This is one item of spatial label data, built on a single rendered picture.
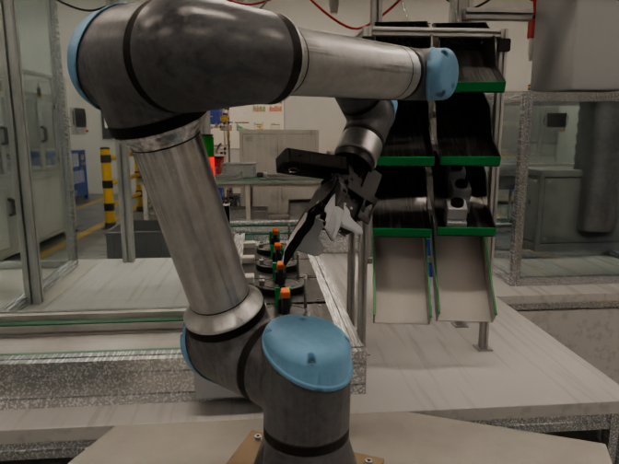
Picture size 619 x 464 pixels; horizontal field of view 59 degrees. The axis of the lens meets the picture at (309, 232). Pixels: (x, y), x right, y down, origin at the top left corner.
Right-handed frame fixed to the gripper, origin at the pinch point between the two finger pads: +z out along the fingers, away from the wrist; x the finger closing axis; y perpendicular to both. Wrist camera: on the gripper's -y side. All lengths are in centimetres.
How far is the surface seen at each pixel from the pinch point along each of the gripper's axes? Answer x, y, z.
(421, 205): 26, 33, -42
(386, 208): 30, 26, -38
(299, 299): 60, 26, -19
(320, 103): 794, 188, -739
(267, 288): 67, 19, -20
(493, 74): 5, 28, -69
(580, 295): 49, 119, -70
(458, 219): 17, 38, -37
